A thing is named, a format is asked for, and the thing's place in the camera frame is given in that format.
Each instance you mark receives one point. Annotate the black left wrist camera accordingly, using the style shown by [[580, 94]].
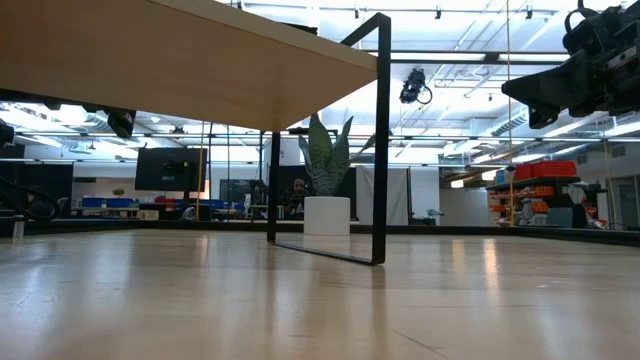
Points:
[[121, 123]]

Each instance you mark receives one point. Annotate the black partition panel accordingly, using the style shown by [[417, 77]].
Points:
[[45, 172], [345, 185]]

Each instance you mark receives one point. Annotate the small dark monitor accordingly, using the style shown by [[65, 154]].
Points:
[[237, 190]]

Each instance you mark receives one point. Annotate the wooden shelf with black legs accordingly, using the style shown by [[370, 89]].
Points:
[[175, 60]]

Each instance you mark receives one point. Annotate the snake plant in white pot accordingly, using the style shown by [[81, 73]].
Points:
[[327, 217]]

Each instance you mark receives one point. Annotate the white curtain panel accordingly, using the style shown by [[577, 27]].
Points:
[[400, 195]]

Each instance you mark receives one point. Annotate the blue storage bin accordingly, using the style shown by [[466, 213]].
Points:
[[107, 202]]

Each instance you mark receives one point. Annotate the person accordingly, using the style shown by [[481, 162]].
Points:
[[299, 192]]

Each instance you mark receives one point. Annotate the black wall monitor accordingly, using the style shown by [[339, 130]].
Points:
[[170, 170]]

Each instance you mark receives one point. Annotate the small square black plate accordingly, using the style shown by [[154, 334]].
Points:
[[300, 28]]

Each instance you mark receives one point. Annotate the black overhead camera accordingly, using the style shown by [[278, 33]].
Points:
[[412, 86]]

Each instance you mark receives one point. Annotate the small grey bracket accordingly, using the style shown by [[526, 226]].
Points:
[[19, 227]]

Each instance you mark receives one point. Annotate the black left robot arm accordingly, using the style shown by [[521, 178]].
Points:
[[5, 132]]

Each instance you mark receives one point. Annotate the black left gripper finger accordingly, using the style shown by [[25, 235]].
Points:
[[90, 104]]

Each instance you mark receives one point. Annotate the storage rack with red bins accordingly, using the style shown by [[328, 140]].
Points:
[[545, 170]]

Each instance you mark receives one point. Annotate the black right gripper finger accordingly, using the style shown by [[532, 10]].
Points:
[[555, 85]]

